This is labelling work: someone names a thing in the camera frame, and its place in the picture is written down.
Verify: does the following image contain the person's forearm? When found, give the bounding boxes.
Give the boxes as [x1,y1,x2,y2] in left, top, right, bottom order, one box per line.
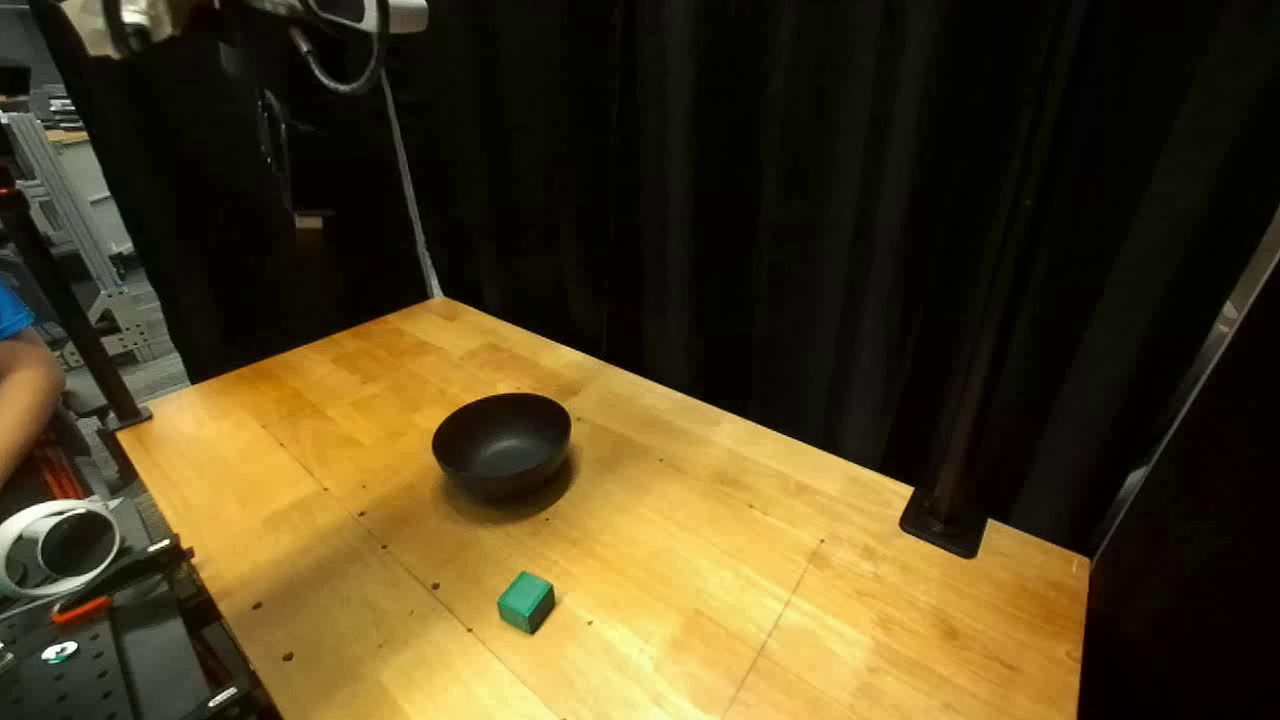
[0,331,62,482]

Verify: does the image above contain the black bowl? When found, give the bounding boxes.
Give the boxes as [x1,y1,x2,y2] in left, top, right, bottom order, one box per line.
[433,390,570,505]

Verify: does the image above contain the green block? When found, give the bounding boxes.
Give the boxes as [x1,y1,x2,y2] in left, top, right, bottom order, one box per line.
[496,570,555,632]

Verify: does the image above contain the black curtain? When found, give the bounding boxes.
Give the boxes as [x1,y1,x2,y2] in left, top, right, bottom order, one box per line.
[30,0,1280,555]

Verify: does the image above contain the black slanted stand leg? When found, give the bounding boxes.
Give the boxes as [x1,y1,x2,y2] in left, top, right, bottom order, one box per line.
[0,190,148,429]

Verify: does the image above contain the black side panel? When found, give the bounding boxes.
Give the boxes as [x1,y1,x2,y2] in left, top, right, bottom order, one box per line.
[1075,276,1280,720]

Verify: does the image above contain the black post with base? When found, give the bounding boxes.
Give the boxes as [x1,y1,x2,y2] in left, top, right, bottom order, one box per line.
[896,0,1280,561]

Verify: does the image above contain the white cable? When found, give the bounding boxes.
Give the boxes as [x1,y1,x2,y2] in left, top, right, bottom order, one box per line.
[374,58,449,305]

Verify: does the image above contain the orange handled tool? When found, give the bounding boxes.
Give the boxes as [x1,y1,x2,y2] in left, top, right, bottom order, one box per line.
[46,594,114,626]

